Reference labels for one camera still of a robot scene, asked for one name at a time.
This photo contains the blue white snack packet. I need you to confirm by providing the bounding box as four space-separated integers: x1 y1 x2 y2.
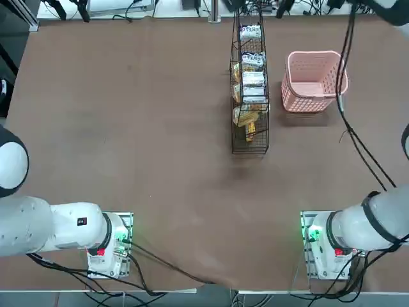
239 24 263 42

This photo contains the white packet dark print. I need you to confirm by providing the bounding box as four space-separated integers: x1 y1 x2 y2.
240 51 266 72

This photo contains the white printed snack packet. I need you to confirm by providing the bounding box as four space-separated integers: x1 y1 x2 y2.
241 86 268 104
241 70 266 88

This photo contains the pink plastic basket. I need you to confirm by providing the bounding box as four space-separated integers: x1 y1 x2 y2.
281 51 350 113

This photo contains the yellow red snack box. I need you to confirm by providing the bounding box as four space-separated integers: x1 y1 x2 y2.
244 120 258 143

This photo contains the aluminium camera post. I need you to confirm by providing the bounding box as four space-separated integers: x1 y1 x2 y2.
208 0 222 23

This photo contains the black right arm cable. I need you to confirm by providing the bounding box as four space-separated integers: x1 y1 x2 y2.
334 0 399 193

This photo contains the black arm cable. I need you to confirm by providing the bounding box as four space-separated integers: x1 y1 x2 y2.
334 0 399 193
25 252 92 276

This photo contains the black wire shelf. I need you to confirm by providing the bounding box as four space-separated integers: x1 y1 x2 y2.
229 1 272 155

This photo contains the aluminium frame rail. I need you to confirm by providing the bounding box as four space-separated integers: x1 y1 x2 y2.
19 0 40 32

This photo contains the black cable on table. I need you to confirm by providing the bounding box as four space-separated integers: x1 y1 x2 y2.
126 239 239 288

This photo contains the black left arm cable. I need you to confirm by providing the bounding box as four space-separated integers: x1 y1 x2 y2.
25 252 92 276

